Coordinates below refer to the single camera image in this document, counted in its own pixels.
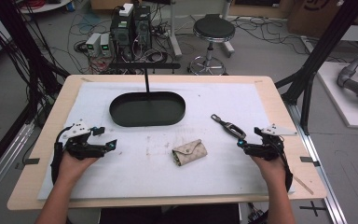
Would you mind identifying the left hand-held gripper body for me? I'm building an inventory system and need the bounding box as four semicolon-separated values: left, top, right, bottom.
62;119;104;161

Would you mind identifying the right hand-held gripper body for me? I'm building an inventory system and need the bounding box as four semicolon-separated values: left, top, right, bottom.
244;123;298;161

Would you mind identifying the person's right hand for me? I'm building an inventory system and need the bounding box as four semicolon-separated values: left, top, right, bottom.
251;154;289;189

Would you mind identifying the person's left hand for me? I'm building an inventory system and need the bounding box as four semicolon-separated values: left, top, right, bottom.
57;151;101;189

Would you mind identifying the black metal key clip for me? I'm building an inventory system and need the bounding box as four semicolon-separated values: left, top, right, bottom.
210;113;247;140

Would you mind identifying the light wooden table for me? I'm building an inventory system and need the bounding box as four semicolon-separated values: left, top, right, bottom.
7;74;328;211

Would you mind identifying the black oval tray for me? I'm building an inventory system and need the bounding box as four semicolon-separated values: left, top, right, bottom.
109;91;186;128

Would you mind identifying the beige patterned key pouch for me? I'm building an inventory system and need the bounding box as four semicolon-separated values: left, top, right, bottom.
172;138;209;167

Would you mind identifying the white foam mat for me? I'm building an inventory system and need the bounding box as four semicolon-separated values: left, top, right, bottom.
37;81;296;201

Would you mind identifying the black T-shaped stand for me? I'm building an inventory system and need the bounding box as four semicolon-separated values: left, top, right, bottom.
107;62;182;94

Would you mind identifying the white floor platform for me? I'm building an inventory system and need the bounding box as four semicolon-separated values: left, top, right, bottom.
316;61;358;130

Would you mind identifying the grey power supply unit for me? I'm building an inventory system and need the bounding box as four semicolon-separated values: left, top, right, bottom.
85;32;103;58
99;33;113;58

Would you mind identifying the person's dark lap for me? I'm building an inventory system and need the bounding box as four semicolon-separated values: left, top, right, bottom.
98;203;241;224

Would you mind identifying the black computer tower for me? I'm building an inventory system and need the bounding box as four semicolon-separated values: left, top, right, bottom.
109;11;135;62
132;5;153;52

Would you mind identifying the black round stool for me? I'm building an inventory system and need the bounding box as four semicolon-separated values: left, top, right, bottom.
187;13;237;77

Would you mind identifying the white table leg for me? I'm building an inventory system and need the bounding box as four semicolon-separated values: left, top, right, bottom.
167;0;184;59

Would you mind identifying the brown cardboard box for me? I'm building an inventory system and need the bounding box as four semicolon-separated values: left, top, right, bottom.
286;0;358;39

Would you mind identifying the small white box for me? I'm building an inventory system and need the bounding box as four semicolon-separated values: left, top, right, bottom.
118;3;135;18

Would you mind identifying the white round table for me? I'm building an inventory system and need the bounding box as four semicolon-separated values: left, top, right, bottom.
18;0;73;15

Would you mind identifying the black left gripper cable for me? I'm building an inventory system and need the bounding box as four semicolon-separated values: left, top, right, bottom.
50;124;76;187

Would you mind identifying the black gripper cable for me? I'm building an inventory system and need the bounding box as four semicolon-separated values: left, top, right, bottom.
271;136;294;193
50;124;76;187

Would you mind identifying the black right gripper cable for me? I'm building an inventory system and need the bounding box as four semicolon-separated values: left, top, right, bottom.
271;136;294;193

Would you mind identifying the aluminium floor rail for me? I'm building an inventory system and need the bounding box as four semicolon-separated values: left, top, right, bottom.
0;120;35;208
286;102;350;224

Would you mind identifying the black metal frame post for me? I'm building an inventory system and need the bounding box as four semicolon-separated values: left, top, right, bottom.
274;0;358;135

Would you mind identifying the black frame with cable bundle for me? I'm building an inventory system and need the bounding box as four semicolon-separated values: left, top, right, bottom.
0;0;71;127

